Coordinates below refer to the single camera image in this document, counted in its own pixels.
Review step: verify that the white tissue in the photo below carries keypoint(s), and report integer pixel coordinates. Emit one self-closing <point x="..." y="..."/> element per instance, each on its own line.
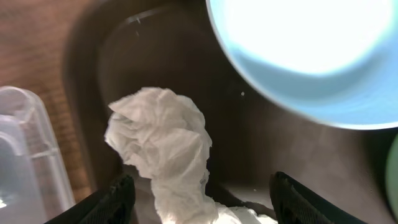
<point x="163" y="135"/>

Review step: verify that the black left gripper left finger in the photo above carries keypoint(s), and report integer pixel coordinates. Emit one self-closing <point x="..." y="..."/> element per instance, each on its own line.
<point x="111" y="205"/>

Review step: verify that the light blue bowl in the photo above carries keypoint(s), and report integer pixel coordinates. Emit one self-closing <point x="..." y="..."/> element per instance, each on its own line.
<point x="332" y="62"/>

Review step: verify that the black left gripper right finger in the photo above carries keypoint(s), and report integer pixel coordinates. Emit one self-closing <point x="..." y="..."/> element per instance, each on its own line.
<point x="294" y="203"/>

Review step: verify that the clear plastic bin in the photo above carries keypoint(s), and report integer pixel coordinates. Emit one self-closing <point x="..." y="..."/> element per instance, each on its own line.
<point x="34" y="184"/>

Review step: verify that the light green bowl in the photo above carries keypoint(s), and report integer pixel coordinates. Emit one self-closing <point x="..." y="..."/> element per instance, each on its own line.
<point x="391" y="177"/>

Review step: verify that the brown serving tray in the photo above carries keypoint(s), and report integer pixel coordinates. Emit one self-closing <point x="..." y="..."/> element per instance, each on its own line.
<point x="117" y="47"/>

